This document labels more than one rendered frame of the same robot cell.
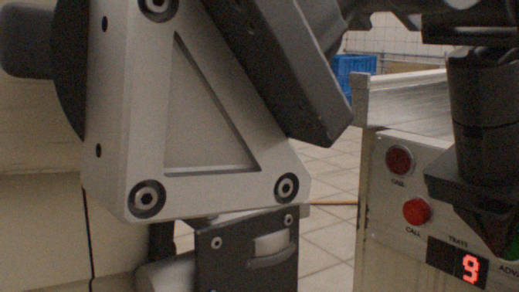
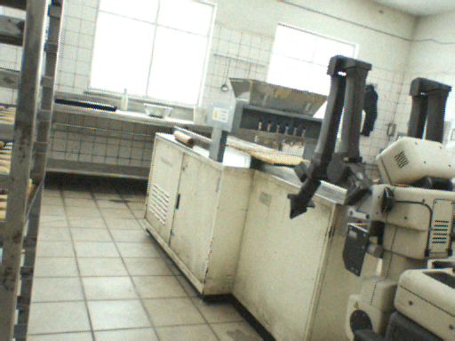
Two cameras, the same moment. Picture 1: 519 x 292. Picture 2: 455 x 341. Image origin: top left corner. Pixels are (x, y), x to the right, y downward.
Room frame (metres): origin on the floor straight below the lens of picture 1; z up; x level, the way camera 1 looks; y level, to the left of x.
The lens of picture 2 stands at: (0.82, 1.67, 1.17)
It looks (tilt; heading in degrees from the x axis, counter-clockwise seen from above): 9 degrees down; 278
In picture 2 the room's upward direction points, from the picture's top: 10 degrees clockwise
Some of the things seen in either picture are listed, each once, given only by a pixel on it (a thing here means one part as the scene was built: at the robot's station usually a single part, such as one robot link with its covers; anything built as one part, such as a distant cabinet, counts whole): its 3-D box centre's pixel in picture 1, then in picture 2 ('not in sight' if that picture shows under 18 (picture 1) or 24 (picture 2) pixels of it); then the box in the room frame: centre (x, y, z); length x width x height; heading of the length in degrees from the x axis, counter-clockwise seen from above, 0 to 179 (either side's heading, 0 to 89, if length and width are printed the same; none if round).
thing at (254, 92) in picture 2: not in sight; (277, 98); (0.97, -0.93, 1.25); 0.56 x 0.29 x 0.14; 36
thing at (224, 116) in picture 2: not in sight; (270, 138); (0.97, -0.93, 1.01); 0.72 x 0.33 x 0.34; 36
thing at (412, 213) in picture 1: (417, 212); not in sight; (0.49, -0.18, 0.76); 0.03 x 0.02 x 0.03; 36
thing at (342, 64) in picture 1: (344, 65); not in sight; (5.23, -0.98, 0.50); 0.60 x 0.40 x 0.20; 126
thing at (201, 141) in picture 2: not in sight; (204, 143); (1.42, -1.19, 0.88); 1.28 x 0.01 x 0.07; 126
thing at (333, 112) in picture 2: not in sight; (331, 119); (0.71, 0.08, 1.18); 0.11 x 0.06 x 0.43; 37
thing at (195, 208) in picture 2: not in sight; (220, 208); (1.25, -1.31, 0.42); 1.28 x 0.72 x 0.84; 126
